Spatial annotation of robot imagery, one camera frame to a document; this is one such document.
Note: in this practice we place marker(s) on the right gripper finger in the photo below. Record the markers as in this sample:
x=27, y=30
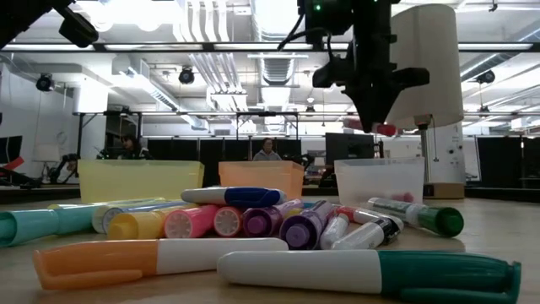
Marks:
x=373, y=110

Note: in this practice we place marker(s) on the dark red dry-erase marker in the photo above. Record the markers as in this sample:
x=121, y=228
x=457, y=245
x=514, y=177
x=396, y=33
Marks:
x=386, y=129

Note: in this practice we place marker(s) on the pink dry-erase marker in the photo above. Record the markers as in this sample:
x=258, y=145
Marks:
x=403, y=197

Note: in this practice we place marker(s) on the green dry-erase marker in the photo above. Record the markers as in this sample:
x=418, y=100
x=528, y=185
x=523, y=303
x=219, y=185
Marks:
x=441, y=221

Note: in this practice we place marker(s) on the black background robot arm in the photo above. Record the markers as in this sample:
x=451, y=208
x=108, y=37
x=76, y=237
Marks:
x=63, y=166

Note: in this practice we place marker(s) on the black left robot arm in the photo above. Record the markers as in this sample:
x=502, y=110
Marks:
x=80, y=27

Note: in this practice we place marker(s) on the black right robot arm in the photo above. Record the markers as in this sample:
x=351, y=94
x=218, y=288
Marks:
x=337, y=17

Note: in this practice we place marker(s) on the black monitor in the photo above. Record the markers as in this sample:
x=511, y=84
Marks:
x=10, y=150
x=348, y=148

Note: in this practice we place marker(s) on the white shade table lamp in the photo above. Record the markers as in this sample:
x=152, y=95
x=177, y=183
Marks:
x=434, y=63

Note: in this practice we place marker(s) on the clear translucent plastic bin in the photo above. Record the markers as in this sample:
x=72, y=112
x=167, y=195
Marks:
x=371, y=181

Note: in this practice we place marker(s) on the black ceiling spotlight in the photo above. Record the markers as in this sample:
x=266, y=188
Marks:
x=186, y=76
x=45, y=82
x=486, y=77

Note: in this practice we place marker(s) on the person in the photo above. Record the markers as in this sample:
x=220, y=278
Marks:
x=266, y=154
x=133, y=148

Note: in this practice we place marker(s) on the slim yellow highlighter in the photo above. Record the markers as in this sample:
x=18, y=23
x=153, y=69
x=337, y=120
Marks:
x=295, y=212

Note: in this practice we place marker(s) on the orange translucent plastic bin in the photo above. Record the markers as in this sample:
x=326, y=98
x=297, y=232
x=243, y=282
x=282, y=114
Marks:
x=261, y=177

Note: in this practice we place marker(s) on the black room partition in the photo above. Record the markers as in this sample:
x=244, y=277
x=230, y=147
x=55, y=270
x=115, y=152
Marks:
x=502, y=160
x=185, y=156

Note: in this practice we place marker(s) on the purple highlighter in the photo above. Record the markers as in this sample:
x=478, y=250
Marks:
x=299, y=232
x=259, y=221

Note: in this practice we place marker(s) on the green cap white pen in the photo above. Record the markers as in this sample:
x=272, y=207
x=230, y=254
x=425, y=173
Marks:
x=443, y=274

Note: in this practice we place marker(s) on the yellow translucent plastic bin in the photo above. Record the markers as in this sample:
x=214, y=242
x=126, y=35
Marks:
x=139, y=179

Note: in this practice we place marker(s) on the orange cap white pen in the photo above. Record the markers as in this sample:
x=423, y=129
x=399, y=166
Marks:
x=105, y=262

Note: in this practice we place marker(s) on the red bar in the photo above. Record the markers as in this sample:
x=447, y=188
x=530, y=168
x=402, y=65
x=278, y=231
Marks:
x=12, y=164

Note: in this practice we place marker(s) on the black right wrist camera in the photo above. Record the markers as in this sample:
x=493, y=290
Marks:
x=331, y=74

